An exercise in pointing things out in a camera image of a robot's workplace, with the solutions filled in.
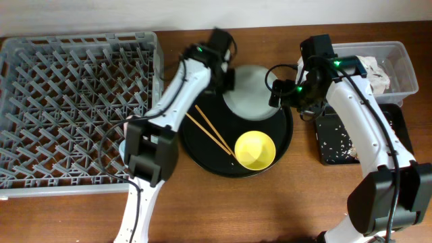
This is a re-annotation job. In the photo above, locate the pale green plate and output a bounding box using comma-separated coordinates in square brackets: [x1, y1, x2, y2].
[223, 65, 279, 121]

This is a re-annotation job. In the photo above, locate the yellow bowl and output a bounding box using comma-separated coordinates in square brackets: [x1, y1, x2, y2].
[234, 131, 276, 171]

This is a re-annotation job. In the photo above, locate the pink cup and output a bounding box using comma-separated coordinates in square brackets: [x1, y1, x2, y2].
[123, 115, 133, 139]

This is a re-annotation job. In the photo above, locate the blue cup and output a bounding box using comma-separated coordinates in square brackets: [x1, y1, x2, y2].
[119, 140, 126, 161]

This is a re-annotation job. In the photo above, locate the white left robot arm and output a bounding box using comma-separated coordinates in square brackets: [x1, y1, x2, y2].
[115, 28, 237, 242]

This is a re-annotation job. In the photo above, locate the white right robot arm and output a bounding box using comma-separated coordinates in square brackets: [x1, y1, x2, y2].
[266, 34, 431, 243]

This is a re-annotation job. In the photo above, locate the grey dishwasher rack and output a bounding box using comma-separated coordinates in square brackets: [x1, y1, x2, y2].
[1, 32, 163, 200]

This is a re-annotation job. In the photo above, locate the wooden chopstick left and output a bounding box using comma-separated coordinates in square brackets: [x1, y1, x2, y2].
[186, 113, 231, 155]

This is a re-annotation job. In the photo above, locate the wooden chopstick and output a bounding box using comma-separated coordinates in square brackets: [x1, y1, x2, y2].
[195, 105, 238, 161]
[186, 113, 231, 155]

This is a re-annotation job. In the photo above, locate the black rectangular tray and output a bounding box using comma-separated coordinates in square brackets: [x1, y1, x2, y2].
[313, 103, 414, 165]

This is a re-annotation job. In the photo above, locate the wooden chopstick right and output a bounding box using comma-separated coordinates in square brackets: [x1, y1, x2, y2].
[195, 105, 238, 161]

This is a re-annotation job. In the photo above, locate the round black tray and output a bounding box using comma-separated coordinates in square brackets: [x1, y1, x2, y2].
[180, 72, 293, 178]

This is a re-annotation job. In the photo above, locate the food scraps pile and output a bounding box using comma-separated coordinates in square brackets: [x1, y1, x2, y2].
[348, 146, 359, 160]

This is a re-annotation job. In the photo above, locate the crumpled white paper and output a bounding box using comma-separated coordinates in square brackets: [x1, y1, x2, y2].
[358, 56, 390, 95]

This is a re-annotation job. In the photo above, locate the clear plastic bin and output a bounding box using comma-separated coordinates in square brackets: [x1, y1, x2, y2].
[333, 41, 419, 107]

